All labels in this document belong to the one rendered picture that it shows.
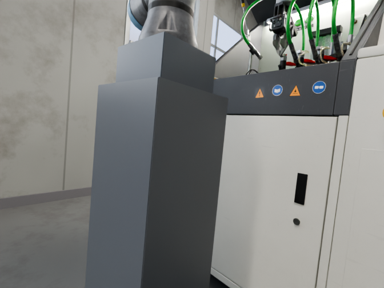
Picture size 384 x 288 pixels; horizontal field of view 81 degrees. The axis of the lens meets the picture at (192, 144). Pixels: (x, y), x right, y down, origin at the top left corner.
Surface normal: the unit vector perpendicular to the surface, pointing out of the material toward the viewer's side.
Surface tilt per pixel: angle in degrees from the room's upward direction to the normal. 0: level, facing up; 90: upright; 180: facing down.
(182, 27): 73
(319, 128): 90
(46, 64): 90
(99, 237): 90
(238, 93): 90
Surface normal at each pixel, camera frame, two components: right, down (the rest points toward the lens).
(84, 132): 0.74, 0.11
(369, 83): -0.73, -0.03
